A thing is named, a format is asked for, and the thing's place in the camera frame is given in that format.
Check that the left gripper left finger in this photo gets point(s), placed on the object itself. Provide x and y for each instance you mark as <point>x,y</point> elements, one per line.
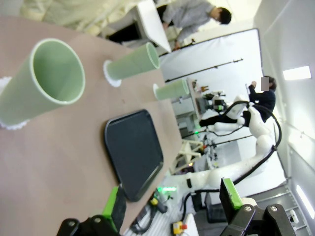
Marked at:
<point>118,206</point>

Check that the person in grey hoodie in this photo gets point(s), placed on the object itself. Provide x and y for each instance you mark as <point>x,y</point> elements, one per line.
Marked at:
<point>187,14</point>

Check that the black plastic serving tray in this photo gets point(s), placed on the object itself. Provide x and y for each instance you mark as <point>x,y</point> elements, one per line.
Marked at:
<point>133,152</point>

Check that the person in navy top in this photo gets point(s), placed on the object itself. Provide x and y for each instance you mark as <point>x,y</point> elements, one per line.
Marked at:
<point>264,100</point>

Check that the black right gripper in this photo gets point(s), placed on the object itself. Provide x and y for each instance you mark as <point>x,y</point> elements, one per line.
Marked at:
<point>218,103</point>

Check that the black light stand pole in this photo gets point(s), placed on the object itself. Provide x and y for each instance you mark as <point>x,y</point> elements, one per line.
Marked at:
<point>197,72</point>

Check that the white scalloped paper coaster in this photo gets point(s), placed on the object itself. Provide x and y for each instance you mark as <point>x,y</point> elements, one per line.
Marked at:
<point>154,87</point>
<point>115,83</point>
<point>14,126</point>

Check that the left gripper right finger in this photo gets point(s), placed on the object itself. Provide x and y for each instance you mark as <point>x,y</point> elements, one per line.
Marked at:
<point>229,199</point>

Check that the rectangular ceiling light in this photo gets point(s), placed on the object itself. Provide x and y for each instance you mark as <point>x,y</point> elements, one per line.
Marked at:
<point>296,73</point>
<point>304,197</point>

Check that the yellow stop button box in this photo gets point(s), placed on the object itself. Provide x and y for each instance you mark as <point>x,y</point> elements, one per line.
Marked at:
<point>154,201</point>

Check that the pale green tall cup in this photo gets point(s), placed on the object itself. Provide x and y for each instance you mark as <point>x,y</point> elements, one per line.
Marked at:
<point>128,66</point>
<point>169,92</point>
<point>19,93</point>

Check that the red and yellow stop button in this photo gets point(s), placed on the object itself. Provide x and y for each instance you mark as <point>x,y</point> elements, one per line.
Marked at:
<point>177,226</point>

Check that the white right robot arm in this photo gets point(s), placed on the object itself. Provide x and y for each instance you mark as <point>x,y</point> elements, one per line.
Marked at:
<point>233,169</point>

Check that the black equipment box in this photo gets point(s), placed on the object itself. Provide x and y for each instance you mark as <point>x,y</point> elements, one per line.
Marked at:
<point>215,209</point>

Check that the person in yellow shirt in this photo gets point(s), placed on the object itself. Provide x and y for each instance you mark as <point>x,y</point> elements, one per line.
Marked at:
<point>73,12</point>

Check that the white wooden stool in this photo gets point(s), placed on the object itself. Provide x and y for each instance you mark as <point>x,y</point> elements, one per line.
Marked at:
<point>187,147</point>

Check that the white photo backdrop screen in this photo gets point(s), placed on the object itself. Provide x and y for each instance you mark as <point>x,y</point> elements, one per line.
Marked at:
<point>209,54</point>

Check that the large white table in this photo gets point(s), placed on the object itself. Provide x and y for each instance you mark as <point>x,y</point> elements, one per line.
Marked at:
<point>152,22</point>

